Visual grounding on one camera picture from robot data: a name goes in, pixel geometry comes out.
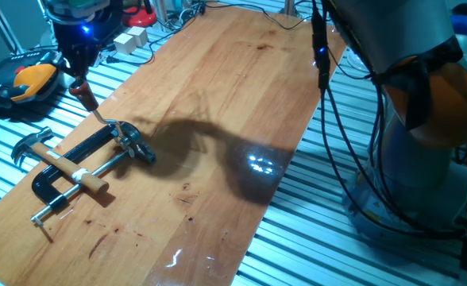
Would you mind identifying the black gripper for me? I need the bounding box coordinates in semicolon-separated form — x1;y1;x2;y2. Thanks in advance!
52;17;102;87

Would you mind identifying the black C-clamp with screw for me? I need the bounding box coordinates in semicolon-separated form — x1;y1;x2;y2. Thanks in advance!
29;121;157;228

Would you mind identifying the orange and black teach pendant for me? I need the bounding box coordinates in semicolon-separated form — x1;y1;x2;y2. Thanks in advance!
0;49;64;110

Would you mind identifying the pale wooden cube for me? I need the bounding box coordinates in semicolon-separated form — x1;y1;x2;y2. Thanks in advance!
113;33;137;56
126;25;149;48

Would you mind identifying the black filament spool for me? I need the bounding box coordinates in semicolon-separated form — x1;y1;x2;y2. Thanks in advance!
94;0;124;43

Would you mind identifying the red round object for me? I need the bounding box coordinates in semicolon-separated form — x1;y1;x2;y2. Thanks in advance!
122;4;158;28

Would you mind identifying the grey tripod pole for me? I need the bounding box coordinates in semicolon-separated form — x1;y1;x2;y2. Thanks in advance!
0;0;26;56

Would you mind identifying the glossy brown wooden board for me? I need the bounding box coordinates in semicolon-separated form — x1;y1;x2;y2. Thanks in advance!
0;6;348;286

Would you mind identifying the white round stand base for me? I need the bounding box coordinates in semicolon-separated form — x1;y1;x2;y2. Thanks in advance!
346;47;372;73

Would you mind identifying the green gripper mount flange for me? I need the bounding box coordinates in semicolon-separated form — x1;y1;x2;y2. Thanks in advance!
44;0;111;24

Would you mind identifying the wooden handled claw hammer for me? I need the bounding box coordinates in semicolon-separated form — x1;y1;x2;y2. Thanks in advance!
10;126;110;195

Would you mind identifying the thin black cable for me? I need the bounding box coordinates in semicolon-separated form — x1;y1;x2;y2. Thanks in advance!
185;2;316;31

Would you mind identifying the metal stand post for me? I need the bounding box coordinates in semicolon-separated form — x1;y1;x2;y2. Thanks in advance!
279;0;301;19

